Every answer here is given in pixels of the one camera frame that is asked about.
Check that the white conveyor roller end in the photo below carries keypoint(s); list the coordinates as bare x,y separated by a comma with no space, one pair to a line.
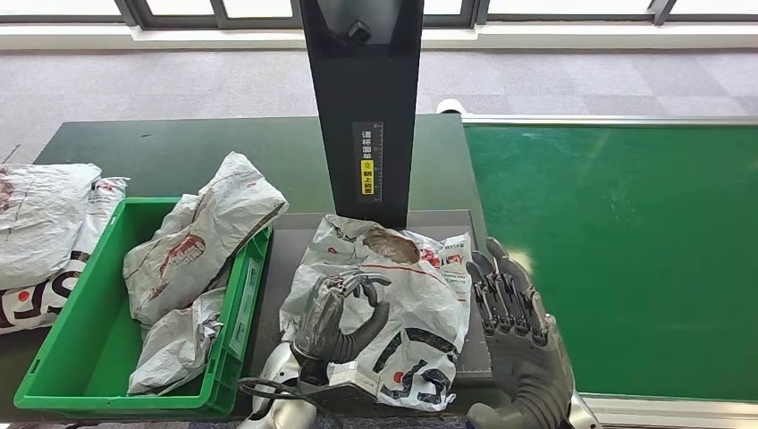
452,106

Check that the grey parcel with bold red print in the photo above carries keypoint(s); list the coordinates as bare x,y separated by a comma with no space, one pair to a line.
198,237

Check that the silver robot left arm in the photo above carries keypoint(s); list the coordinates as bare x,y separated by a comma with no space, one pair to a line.
278,373

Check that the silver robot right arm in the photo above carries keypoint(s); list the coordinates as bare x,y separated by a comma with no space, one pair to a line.
583,417

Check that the white parcel with red dots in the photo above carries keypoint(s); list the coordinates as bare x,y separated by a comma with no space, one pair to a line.
414,308

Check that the white window sill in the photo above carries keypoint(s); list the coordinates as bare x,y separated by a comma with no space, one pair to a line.
533,35

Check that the yellow black ruler label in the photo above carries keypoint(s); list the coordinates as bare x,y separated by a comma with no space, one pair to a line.
368,177

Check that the white parcel with black letters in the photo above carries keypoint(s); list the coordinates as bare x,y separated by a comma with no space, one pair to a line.
35,302

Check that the silver conveyor side rail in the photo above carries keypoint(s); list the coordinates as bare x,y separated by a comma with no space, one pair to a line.
592,119
681,411

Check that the grey parcel with faint red print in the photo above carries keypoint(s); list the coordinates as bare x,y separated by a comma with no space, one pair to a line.
175,343

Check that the dark window frame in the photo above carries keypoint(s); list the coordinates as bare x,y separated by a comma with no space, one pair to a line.
177,21

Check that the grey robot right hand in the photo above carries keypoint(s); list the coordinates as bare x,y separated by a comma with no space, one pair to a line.
527,367

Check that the large grey crumpled parcel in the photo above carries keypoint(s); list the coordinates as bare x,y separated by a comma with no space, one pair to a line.
41,225

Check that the green conveyor belt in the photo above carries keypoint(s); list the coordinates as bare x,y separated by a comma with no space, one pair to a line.
622,237

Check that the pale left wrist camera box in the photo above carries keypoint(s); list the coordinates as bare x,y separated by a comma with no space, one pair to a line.
352,379

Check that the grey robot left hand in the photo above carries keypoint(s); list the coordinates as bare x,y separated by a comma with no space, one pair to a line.
320,325

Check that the black inbound scanner machine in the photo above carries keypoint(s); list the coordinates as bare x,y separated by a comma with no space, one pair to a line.
367,89

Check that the green plastic crate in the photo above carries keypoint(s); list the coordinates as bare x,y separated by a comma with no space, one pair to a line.
77,343

